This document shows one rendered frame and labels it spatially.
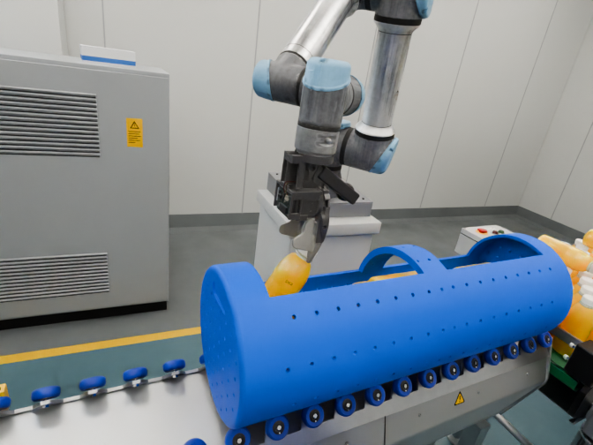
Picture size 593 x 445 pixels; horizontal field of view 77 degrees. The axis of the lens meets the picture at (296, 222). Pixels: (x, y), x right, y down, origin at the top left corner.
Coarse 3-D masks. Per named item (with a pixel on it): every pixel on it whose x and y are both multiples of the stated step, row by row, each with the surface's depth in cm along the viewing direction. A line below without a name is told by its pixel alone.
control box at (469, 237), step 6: (462, 228) 140; (468, 228) 140; (474, 228) 141; (486, 228) 143; (498, 228) 145; (462, 234) 140; (468, 234) 138; (474, 234) 135; (480, 234) 136; (486, 234) 137; (492, 234) 138; (498, 234) 138; (462, 240) 140; (468, 240) 138; (474, 240) 136; (456, 246) 143; (462, 246) 140; (468, 246) 138; (456, 252) 143; (462, 252) 140; (468, 252) 138
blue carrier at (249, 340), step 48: (480, 240) 109; (528, 240) 98; (240, 288) 60; (336, 288) 66; (384, 288) 70; (432, 288) 74; (480, 288) 79; (528, 288) 86; (240, 336) 56; (288, 336) 58; (336, 336) 62; (384, 336) 66; (432, 336) 72; (480, 336) 79; (528, 336) 93; (240, 384) 55; (288, 384) 59; (336, 384) 64
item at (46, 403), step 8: (200, 368) 81; (168, 376) 76; (176, 376) 77; (128, 384) 73; (136, 384) 73; (88, 392) 70; (96, 392) 70; (104, 392) 73; (48, 400) 67; (56, 400) 68; (64, 400) 70; (72, 400) 71; (24, 408) 68; (32, 408) 68; (0, 416) 65
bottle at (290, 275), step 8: (288, 256) 74; (296, 256) 74; (304, 256) 73; (280, 264) 74; (288, 264) 73; (296, 264) 72; (304, 264) 73; (280, 272) 73; (288, 272) 72; (296, 272) 72; (304, 272) 73; (272, 280) 74; (280, 280) 73; (288, 280) 72; (296, 280) 72; (304, 280) 74; (272, 288) 73; (280, 288) 73; (288, 288) 73; (296, 288) 73; (272, 296) 73
